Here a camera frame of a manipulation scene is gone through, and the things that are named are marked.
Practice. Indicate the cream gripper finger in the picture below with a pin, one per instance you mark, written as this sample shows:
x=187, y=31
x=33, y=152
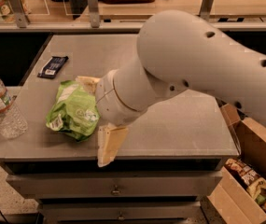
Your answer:
x=110, y=139
x=89, y=84

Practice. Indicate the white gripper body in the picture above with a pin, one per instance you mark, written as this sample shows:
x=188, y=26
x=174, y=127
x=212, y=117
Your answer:
x=111, y=101

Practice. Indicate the green rice chip bag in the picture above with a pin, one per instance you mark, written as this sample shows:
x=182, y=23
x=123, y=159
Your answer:
x=74, y=112

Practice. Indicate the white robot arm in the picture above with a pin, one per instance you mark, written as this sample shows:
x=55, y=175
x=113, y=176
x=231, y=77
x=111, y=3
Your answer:
x=176, y=51

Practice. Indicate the brown snack bag in box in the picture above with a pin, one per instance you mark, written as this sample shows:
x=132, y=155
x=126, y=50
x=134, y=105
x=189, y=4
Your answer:
x=252, y=182

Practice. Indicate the dark blue snack bar wrapper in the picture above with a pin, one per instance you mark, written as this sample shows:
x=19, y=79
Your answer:
x=52, y=67

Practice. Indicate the upper grey metal drawer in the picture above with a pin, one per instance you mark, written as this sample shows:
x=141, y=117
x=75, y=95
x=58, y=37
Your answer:
x=110, y=185

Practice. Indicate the grey metal drawer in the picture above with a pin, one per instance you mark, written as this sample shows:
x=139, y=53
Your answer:
x=110, y=185
x=119, y=211

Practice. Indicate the lower grey metal drawer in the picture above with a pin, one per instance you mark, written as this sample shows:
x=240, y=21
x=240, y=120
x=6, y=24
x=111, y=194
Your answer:
x=119, y=211

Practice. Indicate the clear plastic water bottle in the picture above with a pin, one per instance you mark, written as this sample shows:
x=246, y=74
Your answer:
x=12, y=122

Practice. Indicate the cardboard box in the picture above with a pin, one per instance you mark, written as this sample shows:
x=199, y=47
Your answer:
x=240, y=196

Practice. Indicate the middle metal bracket post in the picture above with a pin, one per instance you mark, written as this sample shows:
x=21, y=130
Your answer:
x=94, y=13

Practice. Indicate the metal bracket post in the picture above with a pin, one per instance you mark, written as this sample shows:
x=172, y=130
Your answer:
x=205, y=9
x=94, y=13
x=19, y=13

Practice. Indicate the left metal bracket post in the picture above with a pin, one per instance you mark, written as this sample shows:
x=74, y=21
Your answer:
x=19, y=13

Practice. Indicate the right metal bracket post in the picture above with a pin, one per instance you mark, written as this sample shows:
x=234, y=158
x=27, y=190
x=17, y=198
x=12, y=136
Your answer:
x=205, y=9

